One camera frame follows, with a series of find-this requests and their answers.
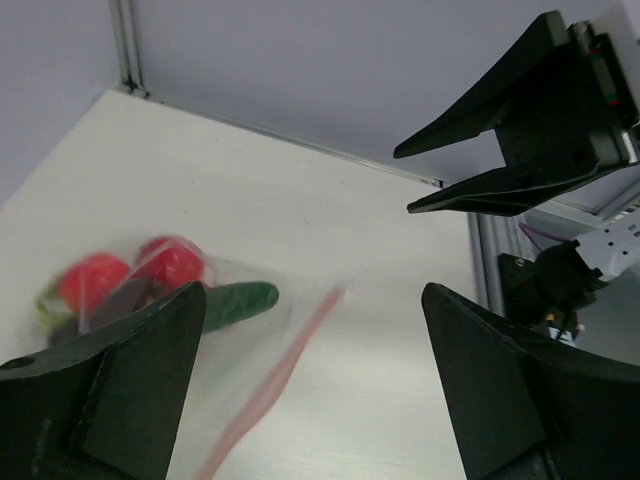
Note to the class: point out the dark red onion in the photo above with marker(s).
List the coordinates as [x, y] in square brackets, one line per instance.
[131, 296]

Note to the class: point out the clear pink-dotted zip bag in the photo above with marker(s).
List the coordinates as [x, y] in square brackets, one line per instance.
[255, 325]

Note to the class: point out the red pomegranate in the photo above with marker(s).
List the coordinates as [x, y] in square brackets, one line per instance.
[170, 261]

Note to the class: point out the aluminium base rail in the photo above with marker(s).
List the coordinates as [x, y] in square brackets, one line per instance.
[491, 236]

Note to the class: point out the red apple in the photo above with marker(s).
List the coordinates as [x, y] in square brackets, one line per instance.
[85, 285]

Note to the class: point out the green cucumber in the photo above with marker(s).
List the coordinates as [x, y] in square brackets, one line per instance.
[232, 303]

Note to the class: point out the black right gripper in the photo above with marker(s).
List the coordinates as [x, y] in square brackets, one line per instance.
[559, 102]

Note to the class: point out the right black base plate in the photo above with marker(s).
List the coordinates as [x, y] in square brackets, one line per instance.
[524, 303]

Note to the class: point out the right aluminium frame post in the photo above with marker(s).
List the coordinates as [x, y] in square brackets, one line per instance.
[125, 21]

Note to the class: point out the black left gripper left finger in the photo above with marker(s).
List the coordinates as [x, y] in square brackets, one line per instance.
[105, 405]

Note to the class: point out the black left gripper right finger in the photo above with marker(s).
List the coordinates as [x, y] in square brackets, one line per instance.
[524, 406]

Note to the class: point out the white green leek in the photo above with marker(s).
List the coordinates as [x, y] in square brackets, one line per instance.
[51, 308]

